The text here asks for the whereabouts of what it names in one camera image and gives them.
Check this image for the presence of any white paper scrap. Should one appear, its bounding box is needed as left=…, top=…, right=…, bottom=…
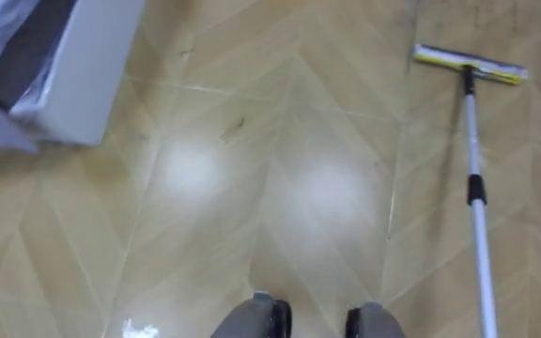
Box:
left=122, top=318, right=160, bottom=338

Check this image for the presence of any clear plastic bin liner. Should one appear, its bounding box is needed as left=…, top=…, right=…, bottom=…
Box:
left=0, top=0, right=80, bottom=118

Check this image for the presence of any mop with white pole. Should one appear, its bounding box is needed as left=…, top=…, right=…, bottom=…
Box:
left=412, top=43, right=530, bottom=338

